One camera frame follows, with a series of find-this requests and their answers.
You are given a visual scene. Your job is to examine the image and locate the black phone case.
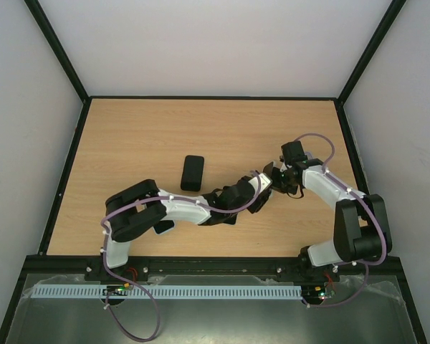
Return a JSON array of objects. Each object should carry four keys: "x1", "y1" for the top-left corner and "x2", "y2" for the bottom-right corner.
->
[{"x1": 180, "y1": 155, "x2": 205, "y2": 192}]

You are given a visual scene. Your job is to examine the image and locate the black phone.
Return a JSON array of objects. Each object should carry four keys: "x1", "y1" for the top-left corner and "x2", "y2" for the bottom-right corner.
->
[{"x1": 204, "y1": 211, "x2": 237, "y2": 226}]

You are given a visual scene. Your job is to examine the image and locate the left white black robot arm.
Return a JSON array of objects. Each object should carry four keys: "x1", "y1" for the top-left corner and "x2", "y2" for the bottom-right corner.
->
[{"x1": 101, "y1": 173, "x2": 272, "y2": 269}]

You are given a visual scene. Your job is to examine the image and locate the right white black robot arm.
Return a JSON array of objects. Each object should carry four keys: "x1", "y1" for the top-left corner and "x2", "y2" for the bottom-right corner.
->
[{"x1": 263, "y1": 140, "x2": 392, "y2": 281}]

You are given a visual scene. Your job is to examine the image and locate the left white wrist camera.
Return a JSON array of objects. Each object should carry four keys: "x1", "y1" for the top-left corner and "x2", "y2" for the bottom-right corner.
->
[{"x1": 248, "y1": 173, "x2": 272, "y2": 194}]

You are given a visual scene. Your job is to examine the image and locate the light blue slotted cable duct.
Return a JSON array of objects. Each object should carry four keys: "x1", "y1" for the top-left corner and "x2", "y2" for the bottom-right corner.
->
[{"x1": 30, "y1": 285, "x2": 302, "y2": 300}]

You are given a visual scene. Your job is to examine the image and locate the black mounting rail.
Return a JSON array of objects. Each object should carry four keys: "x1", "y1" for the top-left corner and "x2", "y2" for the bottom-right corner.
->
[{"x1": 84, "y1": 256, "x2": 402, "y2": 286}]

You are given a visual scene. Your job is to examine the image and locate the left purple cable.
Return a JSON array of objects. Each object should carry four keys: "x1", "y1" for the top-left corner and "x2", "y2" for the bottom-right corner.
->
[{"x1": 99, "y1": 173, "x2": 264, "y2": 340}]

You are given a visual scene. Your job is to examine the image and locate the black aluminium frame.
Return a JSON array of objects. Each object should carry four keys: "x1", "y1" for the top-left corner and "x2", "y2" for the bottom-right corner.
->
[{"x1": 0, "y1": 0, "x2": 430, "y2": 344}]

